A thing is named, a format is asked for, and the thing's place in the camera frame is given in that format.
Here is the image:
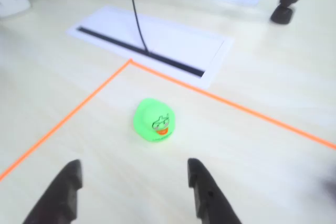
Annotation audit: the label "green rubber duck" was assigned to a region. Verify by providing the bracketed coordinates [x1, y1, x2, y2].
[132, 98, 176, 143]

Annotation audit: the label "long orange tape strip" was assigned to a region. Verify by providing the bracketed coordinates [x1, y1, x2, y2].
[128, 59, 336, 150]

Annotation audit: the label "thin black cable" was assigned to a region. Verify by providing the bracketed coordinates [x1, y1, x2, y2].
[127, 0, 152, 56]

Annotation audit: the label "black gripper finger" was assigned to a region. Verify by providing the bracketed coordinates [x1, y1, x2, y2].
[187, 157, 243, 224]
[22, 158, 83, 224]

